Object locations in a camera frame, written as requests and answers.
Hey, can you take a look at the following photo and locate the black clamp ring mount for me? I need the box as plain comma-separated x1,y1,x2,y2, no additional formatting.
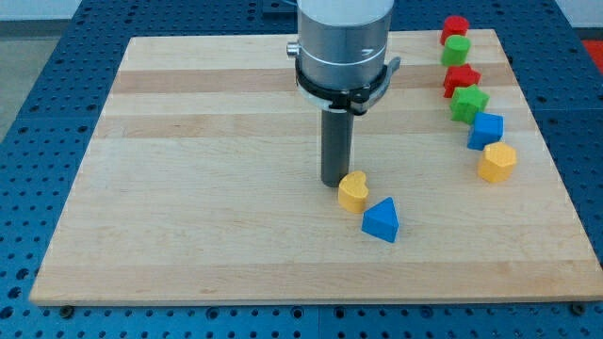
295,56,401,116

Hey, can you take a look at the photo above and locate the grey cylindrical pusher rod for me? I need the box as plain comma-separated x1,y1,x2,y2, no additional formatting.
320,110,354,187

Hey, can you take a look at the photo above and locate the yellow heart block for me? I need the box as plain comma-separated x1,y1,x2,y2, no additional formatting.
337,170,369,214

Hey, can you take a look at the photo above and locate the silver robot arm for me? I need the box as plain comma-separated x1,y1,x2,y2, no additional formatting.
286,0,400,187

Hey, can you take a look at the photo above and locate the blue triangle block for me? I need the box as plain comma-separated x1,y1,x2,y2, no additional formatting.
361,197,399,243

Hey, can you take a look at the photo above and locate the red star block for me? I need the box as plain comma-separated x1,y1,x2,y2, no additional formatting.
443,64,481,98

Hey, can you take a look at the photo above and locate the green star block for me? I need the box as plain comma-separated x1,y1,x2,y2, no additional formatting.
449,85,490,125

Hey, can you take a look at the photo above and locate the green cylinder block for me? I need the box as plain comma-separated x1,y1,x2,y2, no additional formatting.
441,35,472,67

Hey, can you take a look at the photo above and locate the red cylinder block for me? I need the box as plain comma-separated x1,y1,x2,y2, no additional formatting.
439,15,470,45

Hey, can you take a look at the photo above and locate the blue cube block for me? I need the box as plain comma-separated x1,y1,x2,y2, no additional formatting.
467,112,504,151

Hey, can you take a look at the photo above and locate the wooden board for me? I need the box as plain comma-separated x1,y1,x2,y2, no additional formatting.
29,29,602,306

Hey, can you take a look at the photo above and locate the yellow hexagon block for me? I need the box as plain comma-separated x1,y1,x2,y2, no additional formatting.
477,141,517,183

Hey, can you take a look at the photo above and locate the blue perforated table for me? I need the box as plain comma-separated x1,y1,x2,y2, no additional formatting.
1,0,602,338

